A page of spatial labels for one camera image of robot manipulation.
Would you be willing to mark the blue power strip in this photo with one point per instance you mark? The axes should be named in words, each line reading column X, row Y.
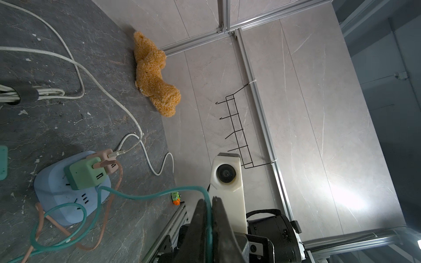
column 52, row 189

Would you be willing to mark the green charger plug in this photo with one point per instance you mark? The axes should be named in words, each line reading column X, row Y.
column 85, row 173

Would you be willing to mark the teal charger plug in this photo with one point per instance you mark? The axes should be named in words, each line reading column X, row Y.
column 3, row 162

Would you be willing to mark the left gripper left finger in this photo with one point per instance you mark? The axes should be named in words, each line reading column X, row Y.
column 194, row 248

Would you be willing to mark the orange green toy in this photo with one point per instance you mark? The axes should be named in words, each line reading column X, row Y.
column 176, row 198

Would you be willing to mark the black wall hook rack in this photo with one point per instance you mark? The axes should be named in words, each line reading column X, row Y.
column 240, row 137

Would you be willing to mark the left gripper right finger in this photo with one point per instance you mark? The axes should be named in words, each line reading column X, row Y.
column 225, row 246

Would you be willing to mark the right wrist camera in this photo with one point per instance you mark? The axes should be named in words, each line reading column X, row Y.
column 226, row 183

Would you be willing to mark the brown teddy bear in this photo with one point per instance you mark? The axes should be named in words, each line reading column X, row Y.
column 150, row 62

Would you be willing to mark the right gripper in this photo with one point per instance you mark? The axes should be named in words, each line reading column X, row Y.
column 274, row 239

